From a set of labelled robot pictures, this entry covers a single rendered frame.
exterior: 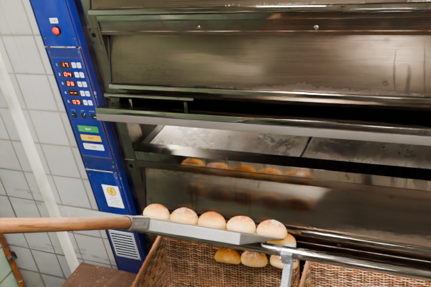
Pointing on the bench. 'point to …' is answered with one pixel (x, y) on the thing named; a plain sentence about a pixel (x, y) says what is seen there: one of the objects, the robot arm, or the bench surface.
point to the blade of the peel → (231, 237)
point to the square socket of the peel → (138, 222)
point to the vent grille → (124, 244)
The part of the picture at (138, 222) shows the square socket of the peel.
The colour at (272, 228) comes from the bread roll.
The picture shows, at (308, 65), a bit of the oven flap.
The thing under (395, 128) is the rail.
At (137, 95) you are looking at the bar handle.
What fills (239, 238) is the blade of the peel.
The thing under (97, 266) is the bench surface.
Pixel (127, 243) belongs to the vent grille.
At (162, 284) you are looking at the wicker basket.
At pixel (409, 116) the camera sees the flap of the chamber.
